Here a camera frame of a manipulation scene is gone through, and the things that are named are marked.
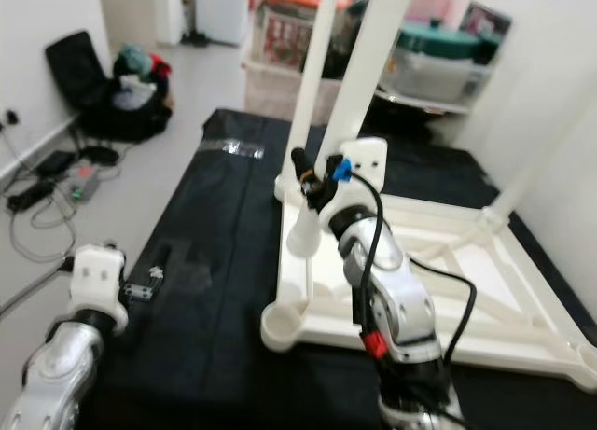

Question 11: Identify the white plastic table leg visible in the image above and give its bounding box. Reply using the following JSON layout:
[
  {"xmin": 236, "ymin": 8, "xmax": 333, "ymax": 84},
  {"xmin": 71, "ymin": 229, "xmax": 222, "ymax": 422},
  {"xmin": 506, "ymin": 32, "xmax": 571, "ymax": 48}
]
[
  {"xmin": 275, "ymin": 0, "xmax": 341, "ymax": 202},
  {"xmin": 285, "ymin": 0, "xmax": 419, "ymax": 259},
  {"xmin": 485, "ymin": 85, "xmax": 597, "ymax": 228}
]

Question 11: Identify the clear tape patch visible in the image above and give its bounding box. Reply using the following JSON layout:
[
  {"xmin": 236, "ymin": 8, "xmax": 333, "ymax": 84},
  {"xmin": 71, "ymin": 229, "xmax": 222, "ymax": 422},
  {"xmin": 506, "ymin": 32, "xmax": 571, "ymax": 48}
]
[
  {"xmin": 201, "ymin": 139, "xmax": 267, "ymax": 159},
  {"xmin": 173, "ymin": 262, "xmax": 215, "ymax": 296}
]

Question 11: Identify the black tablecloth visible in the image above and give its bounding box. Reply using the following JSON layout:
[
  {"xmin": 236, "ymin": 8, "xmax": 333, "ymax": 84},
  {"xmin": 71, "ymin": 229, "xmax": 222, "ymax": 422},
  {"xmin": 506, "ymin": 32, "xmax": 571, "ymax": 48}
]
[{"xmin": 75, "ymin": 108, "xmax": 597, "ymax": 430}]

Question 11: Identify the beige cloth covered bench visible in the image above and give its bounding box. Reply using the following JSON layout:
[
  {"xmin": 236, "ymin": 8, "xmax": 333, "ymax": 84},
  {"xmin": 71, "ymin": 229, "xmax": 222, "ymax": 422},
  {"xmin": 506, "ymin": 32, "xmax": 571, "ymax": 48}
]
[{"xmin": 243, "ymin": 62, "xmax": 346, "ymax": 123}]

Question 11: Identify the grey electronic box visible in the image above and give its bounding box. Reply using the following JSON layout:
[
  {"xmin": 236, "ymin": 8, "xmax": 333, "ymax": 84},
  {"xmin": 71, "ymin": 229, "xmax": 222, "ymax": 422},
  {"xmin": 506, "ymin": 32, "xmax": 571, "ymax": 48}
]
[{"xmin": 70, "ymin": 164, "xmax": 102, "ymax": 202}]

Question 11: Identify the orange lidded storage box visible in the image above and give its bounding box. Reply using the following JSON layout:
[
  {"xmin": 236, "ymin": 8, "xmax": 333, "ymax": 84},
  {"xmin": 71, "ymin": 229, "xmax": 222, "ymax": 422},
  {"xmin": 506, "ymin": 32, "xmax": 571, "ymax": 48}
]
[{"xmin": 250, "ymin": 0, "xmax": 323, "ymax": 72}]

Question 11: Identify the black fabric bag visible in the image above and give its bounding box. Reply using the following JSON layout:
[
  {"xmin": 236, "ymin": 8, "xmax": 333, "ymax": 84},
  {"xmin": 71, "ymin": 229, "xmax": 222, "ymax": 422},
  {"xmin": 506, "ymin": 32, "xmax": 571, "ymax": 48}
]
[{"xmin": 79, "ymin": 76, "xmax": 174, "ymax": 142}]

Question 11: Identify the black power adapter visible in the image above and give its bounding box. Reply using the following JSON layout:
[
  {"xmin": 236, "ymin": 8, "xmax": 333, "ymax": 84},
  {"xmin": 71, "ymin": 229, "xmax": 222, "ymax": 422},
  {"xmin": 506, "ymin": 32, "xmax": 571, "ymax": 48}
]
[
  {"xmin": 7, "ymin": 181, "xmax": 52, "ymax": 210},
  {"xmin": 35, "ymin": 150, "xmax": 77, "ymax": 174}
]

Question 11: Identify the white crumpled plastic bag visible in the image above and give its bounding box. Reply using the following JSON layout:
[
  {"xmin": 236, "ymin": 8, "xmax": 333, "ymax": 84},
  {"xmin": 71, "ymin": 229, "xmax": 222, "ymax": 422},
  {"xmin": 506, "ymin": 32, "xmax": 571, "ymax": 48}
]
[{"xmin": 114, "ymin": 77, "xmax": 158, "ymax": 109}]

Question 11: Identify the red cloth item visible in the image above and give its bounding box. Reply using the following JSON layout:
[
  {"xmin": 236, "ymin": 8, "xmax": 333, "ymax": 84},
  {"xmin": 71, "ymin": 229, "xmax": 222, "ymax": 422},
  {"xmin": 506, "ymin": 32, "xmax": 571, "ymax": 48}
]
[{"xmin": 149, "ymin": 55, "xmax": 174, "ymax": 81}]

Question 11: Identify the white cabinet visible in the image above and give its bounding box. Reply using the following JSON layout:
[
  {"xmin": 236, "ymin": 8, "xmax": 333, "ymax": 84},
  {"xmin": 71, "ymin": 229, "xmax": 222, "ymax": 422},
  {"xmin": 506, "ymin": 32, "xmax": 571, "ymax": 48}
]
[{"xmin": 196, "ymin": 0, "xmax": 248, "ymax": 44}]

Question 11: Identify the white plastic table top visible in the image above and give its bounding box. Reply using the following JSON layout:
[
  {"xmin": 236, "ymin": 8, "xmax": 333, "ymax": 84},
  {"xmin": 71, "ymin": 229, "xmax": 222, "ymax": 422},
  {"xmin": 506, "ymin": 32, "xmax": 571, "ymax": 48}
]
[{"xmin": 259, "ymin": 173, "xmax": 597, "ymax": 394}]

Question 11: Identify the green pot with lid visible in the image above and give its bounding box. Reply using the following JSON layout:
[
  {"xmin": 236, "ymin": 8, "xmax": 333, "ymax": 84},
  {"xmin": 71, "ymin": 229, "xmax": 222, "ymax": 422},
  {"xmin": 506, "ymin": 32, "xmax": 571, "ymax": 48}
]
[{"xmin": 392, "ymin": 20, "xmax": 486, "ymax": 60}]

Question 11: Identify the red lidded plastic container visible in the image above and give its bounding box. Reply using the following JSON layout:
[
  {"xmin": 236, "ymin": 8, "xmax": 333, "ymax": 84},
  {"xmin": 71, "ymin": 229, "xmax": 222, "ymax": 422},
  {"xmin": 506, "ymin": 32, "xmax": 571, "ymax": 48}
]
[{"xmin": 406, "ymin": 0, "xmax": 458, "ymax": 22}]

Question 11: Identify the framed picture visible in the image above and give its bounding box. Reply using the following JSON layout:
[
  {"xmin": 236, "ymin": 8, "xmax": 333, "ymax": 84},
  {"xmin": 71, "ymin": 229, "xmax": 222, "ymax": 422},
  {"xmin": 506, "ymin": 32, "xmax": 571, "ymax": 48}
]
[{"xmin": 462, "ymin": 1, "xmax": 514, "ymax": 41}]

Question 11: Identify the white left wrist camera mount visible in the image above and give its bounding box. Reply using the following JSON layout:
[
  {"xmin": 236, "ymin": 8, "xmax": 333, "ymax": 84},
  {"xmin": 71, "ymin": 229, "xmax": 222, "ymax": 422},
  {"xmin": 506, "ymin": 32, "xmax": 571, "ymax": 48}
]
[{"xmin": 70, "ymin": 245, "xmax": 130, "ymax": 333}]

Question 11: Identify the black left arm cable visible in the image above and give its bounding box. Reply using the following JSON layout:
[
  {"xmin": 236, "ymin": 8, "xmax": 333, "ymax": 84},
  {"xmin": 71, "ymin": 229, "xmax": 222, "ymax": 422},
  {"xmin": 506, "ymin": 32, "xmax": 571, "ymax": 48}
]
[{"xmin": 0, "ymin": 257, "xmax": 77, "ymax": 319}]

